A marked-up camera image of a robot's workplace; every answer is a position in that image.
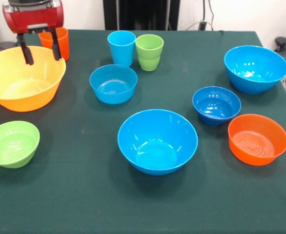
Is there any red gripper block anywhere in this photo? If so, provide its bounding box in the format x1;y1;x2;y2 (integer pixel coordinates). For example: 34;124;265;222
2;0;64;66

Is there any large yellow-orange bowl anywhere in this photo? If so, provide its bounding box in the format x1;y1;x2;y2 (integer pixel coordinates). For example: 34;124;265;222
0;46;67;113

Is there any green cup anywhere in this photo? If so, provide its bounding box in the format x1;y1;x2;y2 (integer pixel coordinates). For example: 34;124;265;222
135;34;164;72

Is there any large light blue bowl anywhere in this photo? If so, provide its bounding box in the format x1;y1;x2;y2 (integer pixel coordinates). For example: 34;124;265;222
224;45;286;96
117;109;199;176

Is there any dark blue bowl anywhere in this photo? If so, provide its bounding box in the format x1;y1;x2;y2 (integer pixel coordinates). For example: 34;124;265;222
191;86;242;127

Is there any orange-red cup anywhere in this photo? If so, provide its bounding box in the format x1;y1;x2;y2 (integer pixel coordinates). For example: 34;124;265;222
38;27;70;62

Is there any light blue cup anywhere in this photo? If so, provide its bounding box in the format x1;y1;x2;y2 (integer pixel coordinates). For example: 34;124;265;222
107;30;137;68

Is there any medium blue ribbed bowl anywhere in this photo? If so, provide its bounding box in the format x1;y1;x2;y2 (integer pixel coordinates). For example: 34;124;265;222
89;63;139;105

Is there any green bowl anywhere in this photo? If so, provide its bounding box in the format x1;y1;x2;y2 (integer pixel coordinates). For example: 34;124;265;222
0;120;41;169

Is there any dark green table cloth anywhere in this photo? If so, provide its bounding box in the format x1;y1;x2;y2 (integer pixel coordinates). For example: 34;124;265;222
0;29;286;234

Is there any orange-red ribbed bowl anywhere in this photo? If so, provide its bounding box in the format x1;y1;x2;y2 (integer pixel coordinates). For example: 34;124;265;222
227;114;286;167

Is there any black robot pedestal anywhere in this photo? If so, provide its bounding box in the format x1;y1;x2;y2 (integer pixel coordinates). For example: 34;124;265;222
103;0;182;31

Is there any white wall cable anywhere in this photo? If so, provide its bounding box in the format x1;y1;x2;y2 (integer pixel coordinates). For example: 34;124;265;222
186;0;216;31

